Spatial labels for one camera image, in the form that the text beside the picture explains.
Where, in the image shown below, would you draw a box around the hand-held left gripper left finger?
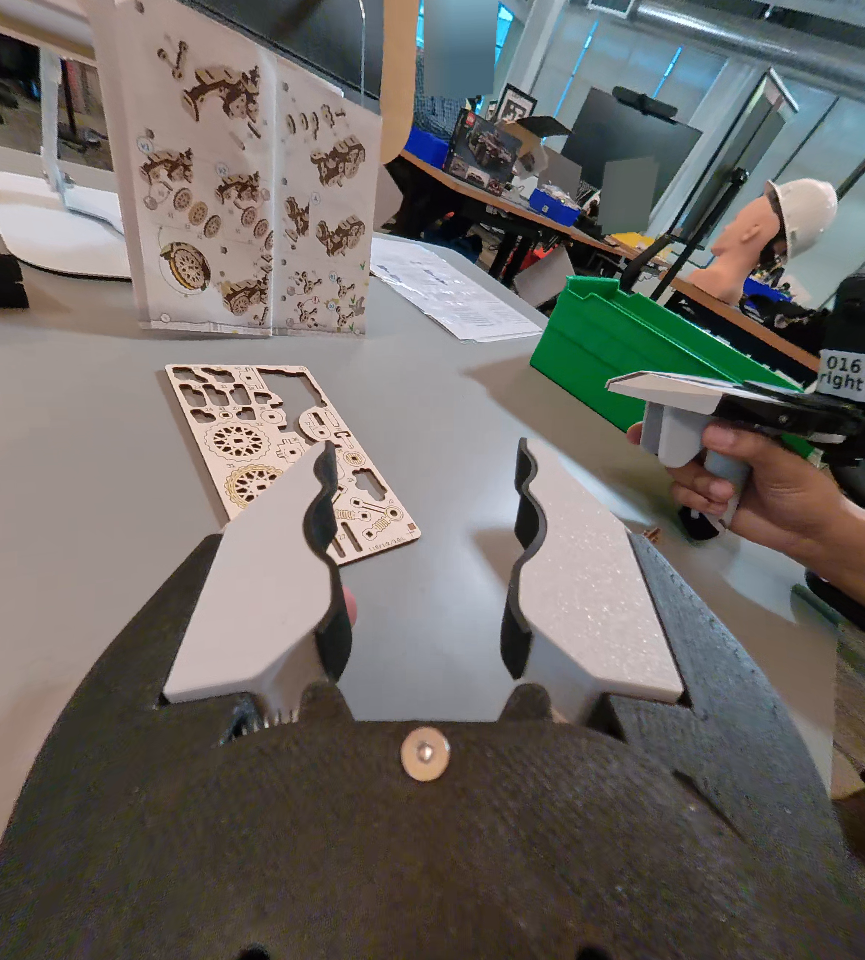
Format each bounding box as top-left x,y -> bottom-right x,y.
162,441 -> 355,720

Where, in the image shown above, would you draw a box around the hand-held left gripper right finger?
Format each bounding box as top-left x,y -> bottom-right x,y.
501,438 -> 686,723

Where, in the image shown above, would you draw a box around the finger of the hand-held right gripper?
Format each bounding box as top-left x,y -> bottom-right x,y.
606,378 -> 730,412
623,371 -> 745,393

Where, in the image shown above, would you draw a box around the wooden puzzle sheet with gears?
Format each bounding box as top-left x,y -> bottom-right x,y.
165,363 -> 422,567

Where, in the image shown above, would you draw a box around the instruction booklet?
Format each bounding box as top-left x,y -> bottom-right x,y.
91,0 -> 372,337

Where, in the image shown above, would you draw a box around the grey desk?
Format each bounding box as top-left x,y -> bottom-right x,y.
0,138 -> 842,960

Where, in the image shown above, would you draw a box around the person's right hand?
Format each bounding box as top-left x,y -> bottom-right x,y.
626,421 -> 857,560

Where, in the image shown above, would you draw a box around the green plastic bin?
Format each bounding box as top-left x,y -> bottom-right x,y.
530,276 -> 827,459

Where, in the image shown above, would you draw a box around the white hard hat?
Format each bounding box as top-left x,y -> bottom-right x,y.
766,178 -> 840,260

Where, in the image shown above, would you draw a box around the mannequin head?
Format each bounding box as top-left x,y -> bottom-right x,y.
710,198 -> 790,305

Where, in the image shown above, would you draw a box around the grey cardboard box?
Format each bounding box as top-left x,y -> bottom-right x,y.
516,246 -> 578,309

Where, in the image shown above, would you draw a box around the background wooden table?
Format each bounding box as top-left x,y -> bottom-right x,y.
401,146 -> 824,369

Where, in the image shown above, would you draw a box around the small blue parts bin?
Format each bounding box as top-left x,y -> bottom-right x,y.
530,187 -> 582,226

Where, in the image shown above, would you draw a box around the black computer monitor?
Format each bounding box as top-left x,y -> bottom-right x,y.
560,86 -> 704,207

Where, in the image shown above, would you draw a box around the printed paper sheets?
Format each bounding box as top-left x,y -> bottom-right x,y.
368,236 -> 546,345

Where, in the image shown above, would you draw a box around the open cardboard box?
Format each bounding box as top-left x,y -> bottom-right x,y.
503,112 -> 576,181

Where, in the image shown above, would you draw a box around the toy set box with car picture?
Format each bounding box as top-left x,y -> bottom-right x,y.
443,108 -> 530,190

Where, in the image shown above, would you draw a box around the silver ventilation duct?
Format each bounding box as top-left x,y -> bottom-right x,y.
590,0 -> 865,84

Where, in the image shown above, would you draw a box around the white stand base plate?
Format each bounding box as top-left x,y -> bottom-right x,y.
0,171 -> 134,280

